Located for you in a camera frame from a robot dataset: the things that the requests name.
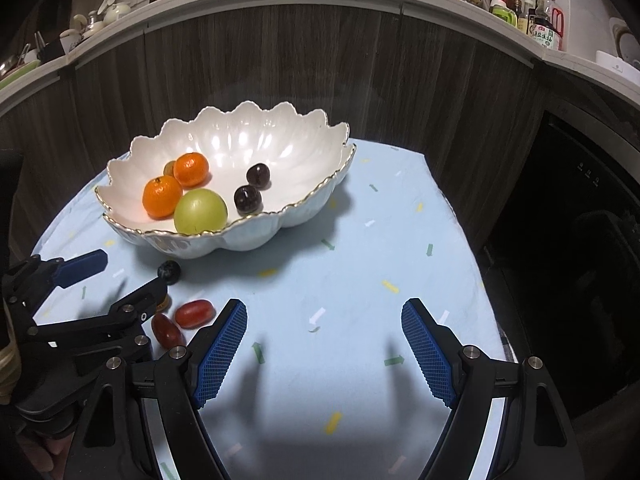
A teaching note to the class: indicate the white scalloped bowl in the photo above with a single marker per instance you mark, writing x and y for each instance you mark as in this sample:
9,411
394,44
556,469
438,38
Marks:
280,150

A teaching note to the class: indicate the green round fruit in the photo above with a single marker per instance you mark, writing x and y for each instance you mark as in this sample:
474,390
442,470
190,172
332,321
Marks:
200,212

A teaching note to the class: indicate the blueberry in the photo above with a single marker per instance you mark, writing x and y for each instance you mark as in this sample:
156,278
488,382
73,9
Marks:
170,270

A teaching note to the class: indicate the dark plum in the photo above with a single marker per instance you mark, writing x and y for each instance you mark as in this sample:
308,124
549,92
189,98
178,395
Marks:
257,175
246,198

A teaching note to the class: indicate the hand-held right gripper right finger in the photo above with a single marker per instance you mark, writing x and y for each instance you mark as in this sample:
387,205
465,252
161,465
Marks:
427,355

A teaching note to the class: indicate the light blue patterned tablecloth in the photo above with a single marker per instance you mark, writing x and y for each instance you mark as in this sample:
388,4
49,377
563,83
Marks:
325,280

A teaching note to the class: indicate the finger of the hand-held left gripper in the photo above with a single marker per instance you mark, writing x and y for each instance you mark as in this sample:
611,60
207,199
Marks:
82,265
130,310

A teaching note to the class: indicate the large mandarin orange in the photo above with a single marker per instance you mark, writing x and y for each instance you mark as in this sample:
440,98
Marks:
161,197

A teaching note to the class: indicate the large brown longan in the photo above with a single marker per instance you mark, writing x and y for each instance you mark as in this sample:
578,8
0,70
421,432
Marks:
169,168

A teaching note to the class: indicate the red grape tomato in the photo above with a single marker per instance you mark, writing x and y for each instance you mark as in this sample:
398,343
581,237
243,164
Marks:
166,331
195,312

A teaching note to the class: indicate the green plastic container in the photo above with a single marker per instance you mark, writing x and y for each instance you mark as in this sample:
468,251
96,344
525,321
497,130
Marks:
502,15

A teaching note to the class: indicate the person's left hand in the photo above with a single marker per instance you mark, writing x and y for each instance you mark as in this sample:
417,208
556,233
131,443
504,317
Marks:
42,455

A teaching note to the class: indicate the dark plum front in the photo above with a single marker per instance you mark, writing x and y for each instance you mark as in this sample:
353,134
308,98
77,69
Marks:
246,198

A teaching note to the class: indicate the small mandarin orange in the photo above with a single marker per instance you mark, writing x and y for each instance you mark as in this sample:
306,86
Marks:
192,170

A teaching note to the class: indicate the dark sauce bottle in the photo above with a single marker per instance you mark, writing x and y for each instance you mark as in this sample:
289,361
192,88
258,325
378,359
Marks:
525,20

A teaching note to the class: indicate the small brown longan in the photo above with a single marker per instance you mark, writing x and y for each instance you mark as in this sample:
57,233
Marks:
163,305

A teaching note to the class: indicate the white mug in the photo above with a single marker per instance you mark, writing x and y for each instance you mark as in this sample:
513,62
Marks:
70,40

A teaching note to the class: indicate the checkered cloth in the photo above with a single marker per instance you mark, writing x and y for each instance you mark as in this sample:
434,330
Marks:
507,347

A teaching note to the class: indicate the green plate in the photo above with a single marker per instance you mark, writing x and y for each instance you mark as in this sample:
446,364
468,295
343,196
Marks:
17,74

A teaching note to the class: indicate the white box appliance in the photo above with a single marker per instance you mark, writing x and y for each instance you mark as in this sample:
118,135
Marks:
617,70

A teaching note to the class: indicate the kitchen counter with wood cabinets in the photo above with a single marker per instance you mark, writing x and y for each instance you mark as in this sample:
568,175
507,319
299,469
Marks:
300,60

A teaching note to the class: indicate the dark plum back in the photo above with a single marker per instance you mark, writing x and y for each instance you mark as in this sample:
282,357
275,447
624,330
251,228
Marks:
257,175

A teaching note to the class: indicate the built-in black dishwasher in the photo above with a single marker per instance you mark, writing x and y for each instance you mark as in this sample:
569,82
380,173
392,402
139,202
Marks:
575,260

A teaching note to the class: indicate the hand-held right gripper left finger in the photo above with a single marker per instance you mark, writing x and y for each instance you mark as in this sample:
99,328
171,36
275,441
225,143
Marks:
220,355

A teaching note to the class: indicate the white teapot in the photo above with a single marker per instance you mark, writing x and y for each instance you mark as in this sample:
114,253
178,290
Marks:
116,12

